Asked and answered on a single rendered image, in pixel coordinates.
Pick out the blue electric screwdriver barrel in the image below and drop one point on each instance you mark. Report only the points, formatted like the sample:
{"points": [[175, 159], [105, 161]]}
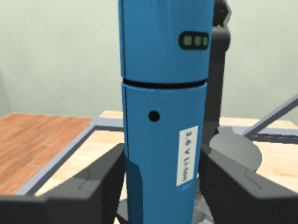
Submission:
{"points": [[164, 57]]}

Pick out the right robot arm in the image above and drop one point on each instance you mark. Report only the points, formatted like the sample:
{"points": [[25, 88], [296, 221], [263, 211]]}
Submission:
{"points": [[222, 139]]}

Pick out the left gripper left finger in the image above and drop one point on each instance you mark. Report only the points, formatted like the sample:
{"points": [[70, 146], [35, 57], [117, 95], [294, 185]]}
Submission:
{"points": [[92, 196]]}

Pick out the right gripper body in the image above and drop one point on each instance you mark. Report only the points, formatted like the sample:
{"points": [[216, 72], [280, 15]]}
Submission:
{"points": [[199, 203]]}

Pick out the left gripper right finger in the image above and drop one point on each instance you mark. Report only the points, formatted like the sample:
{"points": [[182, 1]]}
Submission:
{"points": [[238, 195]]}

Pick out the dark grey diagonal metal strut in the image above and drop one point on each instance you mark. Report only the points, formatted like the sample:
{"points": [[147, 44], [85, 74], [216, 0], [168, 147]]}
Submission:
{"points": [[272, 117]]}

